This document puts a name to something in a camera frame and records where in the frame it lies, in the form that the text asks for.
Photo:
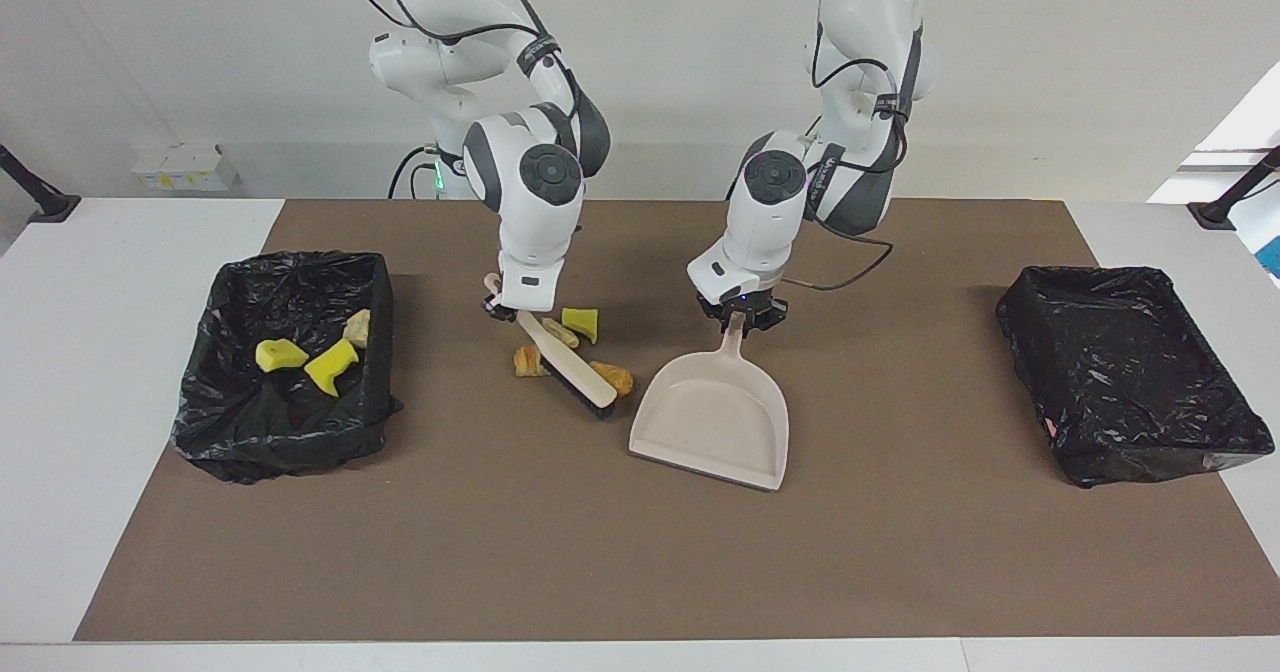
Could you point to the small yellow sponge wedge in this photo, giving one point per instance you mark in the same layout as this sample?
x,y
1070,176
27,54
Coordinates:
x,y
582,324

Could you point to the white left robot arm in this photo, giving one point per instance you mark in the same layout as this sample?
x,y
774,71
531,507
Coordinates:
x,y
770,222

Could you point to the orange striped croissant piece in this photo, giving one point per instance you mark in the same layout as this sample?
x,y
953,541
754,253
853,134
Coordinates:
x,y
527,362

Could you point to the brown peanut shaped bread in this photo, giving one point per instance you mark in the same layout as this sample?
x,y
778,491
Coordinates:
x,y
615,379

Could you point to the black camera stand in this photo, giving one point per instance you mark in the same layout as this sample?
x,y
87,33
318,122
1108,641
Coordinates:
x,y
1215,214
50,204

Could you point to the notched yellow green sponge piece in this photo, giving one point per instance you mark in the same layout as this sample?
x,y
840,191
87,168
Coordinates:
x,y
330,367

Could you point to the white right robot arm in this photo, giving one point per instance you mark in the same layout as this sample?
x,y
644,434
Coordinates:
x,y
535,212

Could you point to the blue object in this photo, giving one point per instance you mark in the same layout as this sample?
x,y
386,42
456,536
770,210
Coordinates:
x,y
1272,257

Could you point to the brown table mat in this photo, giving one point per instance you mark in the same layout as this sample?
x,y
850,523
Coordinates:
x,y
900,552

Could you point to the yellow sponge piece dark spot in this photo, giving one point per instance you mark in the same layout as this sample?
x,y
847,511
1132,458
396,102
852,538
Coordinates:
x,y
280,356

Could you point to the pale flaky pastry piece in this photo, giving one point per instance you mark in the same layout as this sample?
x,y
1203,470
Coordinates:
x,y
562,333

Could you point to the beige hand brush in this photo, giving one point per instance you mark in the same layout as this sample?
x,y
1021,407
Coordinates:
x,y
575,372

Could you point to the black bag lined bin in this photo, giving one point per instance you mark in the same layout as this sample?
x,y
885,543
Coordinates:
x,y
1130,372
250,422

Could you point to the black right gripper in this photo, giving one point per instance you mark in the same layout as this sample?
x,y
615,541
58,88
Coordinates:
x,y
493,310

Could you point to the brown toasted croissant piece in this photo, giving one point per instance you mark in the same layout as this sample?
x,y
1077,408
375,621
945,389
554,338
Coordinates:
x,y
357,330

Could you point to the white wall socket box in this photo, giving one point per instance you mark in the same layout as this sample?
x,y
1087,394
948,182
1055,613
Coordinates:
x,y
185,167

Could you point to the beige plastic dustpan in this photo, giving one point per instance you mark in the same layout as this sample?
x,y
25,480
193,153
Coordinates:
x,y
715,422

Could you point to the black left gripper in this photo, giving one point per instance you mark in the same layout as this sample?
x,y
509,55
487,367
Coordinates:
x,y
740,300

